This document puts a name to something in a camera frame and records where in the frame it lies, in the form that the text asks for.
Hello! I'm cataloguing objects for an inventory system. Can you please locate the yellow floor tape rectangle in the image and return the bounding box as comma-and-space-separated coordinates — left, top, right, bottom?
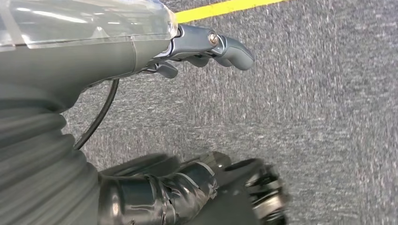
174, 0, 287, 24

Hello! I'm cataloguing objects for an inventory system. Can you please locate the black robot leg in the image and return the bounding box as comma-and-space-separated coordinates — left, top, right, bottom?
98, 151, 290, 225

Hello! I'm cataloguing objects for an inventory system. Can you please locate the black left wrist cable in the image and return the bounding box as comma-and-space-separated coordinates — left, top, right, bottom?
73, 79, 120, 150

